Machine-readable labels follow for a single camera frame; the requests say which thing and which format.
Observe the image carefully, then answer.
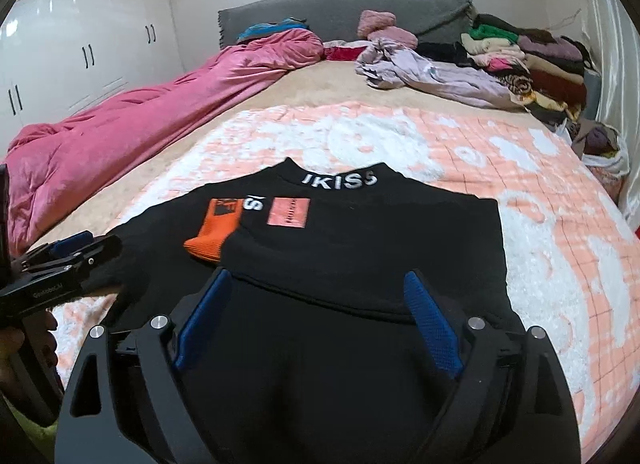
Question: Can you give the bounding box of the black IKISS sweater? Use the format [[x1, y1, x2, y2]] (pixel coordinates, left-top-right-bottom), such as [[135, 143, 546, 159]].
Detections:
[[87, 161, 523, 463]]

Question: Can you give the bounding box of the white bag of clothes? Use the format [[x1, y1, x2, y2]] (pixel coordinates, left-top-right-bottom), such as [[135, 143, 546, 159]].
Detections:
[[555, 119, 630, 203]]

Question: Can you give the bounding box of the stack of folded clothes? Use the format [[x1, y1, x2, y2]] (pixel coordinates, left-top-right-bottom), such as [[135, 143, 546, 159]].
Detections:
[[416, 13, 601, 127]]

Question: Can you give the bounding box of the person left hand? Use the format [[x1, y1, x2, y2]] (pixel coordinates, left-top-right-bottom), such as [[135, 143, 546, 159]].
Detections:
[[0, 310, 58, 395]]

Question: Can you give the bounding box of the pink quilted duvet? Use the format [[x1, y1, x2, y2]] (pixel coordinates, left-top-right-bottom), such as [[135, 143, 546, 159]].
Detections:
[[4, 28, 323, 257]]

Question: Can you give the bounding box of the peach white plaid blanket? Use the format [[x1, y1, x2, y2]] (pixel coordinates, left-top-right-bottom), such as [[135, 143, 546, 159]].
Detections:
[[50, 102, 639, 458]]

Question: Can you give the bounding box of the white wardrobe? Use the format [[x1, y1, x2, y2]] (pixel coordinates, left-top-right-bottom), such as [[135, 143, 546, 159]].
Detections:
[[1, 0, 183, 146]]

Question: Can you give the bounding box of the beige fleece bed sheet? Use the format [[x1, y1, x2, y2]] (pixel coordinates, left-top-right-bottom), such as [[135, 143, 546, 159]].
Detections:
[[37, 60, 542, 244]]

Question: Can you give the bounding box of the blue cloth at headboard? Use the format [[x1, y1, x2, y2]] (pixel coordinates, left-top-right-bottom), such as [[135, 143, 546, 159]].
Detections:
[[235, 17, 309, 44]]

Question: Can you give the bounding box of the red garment near pillow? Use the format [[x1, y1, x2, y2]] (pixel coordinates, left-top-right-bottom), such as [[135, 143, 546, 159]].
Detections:
[[323, 46, 367, 62]]

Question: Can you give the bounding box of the grey bed headboard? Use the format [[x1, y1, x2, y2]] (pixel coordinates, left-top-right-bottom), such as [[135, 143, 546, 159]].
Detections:
[[218, 0, 475, 48]]

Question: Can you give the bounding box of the lilac crumpled garment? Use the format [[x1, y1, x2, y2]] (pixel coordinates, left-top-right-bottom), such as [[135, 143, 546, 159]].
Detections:
[[355, 38, 521, 110]]

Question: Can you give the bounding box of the pink fluffy knit item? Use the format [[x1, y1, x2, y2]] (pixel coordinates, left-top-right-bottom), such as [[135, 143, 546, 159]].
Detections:
[[357, 10, 418, 49]]

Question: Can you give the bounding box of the white satin curtain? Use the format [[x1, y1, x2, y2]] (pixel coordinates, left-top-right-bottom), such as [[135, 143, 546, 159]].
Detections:
[[584, 0, 639, 230]]

